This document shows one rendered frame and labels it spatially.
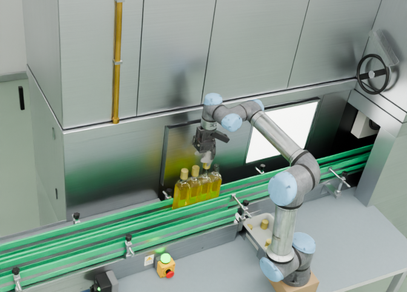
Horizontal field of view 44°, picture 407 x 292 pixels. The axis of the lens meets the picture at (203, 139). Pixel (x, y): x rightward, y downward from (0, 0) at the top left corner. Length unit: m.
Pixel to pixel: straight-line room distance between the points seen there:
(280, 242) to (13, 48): 3.73
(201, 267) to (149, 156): 0.58
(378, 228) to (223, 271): 0.95
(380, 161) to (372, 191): 0.20
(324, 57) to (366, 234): 0.97
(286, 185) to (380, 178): 1.15
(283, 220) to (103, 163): 0.83
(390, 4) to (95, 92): 1.51
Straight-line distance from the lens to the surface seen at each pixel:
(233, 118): 2.05
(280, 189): 1.90
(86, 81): 2.02
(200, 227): 2.40
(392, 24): 2.73
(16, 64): 5.29
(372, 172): 2.96
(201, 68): 2.23
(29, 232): 2.41
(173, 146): 2.35
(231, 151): 2.58
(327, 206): 2.97
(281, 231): 2.05
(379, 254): 2.82
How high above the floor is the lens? 2.60
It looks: 35 degrees down
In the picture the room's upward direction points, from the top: 9 degrees clockwise
